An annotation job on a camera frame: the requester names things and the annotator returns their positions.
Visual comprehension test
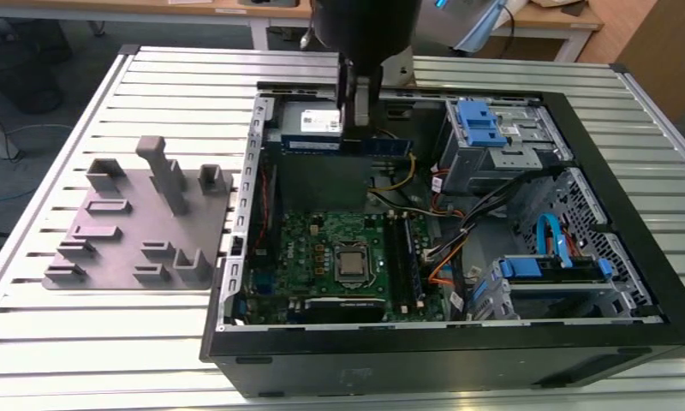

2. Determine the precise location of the green motherboard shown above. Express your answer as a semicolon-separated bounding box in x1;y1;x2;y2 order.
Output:
230;209;469;325

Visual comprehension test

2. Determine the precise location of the blue data wire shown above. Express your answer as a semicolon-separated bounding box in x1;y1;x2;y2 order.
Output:
533;212;576;269

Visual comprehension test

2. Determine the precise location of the low silver disk bay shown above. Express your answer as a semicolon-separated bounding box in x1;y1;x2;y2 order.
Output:
466;256;664;322

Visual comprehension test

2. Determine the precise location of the black PC case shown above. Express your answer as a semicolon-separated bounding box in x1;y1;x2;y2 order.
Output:
197;80;685;402

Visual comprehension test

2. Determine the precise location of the short wooden desk white frame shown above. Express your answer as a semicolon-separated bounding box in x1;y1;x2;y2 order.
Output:
484;0;604;63

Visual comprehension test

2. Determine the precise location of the orange wire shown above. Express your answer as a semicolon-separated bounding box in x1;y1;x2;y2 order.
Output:
426;252;464;288

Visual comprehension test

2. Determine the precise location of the silver CPU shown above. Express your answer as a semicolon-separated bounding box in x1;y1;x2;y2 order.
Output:
338;251;370;277

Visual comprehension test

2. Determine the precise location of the black cable bundle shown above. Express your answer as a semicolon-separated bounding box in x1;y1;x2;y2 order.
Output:
456;166;566;241

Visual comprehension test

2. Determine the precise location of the brown wooden cabinet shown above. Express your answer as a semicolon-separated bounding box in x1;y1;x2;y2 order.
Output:
613;0;685;123

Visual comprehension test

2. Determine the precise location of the black graphics card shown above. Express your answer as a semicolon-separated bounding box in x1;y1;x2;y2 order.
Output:
302;296;389;325

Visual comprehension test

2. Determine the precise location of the yellow wire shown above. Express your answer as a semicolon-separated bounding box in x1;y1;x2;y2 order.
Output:
373;153;417;192

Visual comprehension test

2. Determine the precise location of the blue disk carrier clip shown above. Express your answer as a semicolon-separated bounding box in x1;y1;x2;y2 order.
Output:
456;98;506;149

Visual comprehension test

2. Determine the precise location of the grey parts rack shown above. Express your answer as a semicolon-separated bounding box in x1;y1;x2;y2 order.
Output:
41;134;234;292

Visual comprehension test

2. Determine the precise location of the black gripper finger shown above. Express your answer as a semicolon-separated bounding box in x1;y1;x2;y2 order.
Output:
337;57;385;145

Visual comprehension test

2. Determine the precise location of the blue RAM stick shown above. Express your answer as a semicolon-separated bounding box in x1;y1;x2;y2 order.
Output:
278;131;416;158

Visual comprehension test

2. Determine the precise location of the tall silver drive cage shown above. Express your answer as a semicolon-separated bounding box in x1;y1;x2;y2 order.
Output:
438;98;572;196

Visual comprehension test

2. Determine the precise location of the grey power supply unit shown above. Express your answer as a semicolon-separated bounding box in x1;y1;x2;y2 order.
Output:
261;100;378;215

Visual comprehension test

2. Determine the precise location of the long wooden desk white frame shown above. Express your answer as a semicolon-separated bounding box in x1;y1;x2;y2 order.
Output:
0;0;314;51

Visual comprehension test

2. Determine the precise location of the hard disk in blue carrier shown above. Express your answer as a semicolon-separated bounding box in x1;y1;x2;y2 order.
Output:
498;254;612;283

